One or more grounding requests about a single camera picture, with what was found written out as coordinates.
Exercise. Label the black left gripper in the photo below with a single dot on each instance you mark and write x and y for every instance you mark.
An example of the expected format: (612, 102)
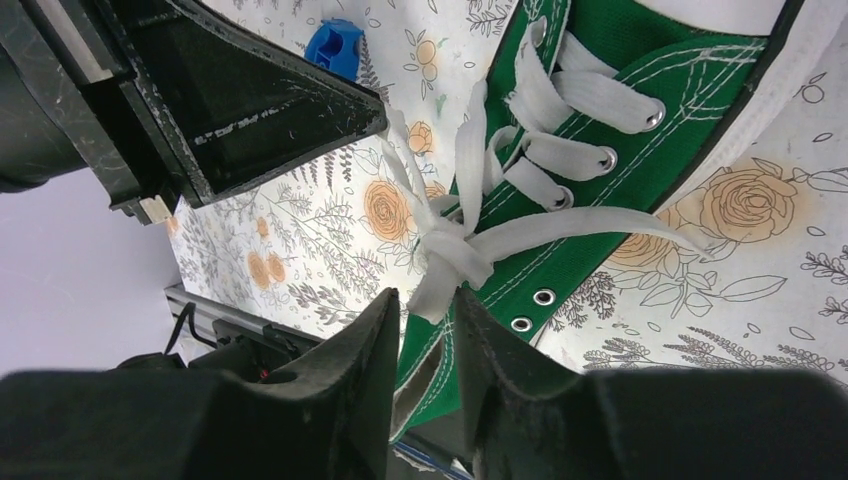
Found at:
(163, 102)

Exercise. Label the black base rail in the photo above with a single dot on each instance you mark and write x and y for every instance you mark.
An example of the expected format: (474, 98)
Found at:
(209, 334)

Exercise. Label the green canvas sneaker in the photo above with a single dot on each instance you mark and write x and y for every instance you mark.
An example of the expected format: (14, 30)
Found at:
(604, 141)

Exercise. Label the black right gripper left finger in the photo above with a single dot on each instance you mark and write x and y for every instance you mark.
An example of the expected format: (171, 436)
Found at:
(325, 415)

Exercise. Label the blue plastic cap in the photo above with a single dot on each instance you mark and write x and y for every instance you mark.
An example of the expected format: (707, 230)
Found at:
(335, 46)

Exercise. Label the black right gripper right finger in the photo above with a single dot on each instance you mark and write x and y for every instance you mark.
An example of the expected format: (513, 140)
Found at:
(528, 417)

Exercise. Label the floral table mat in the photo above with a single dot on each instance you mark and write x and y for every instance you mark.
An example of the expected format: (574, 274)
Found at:
(304, 249)

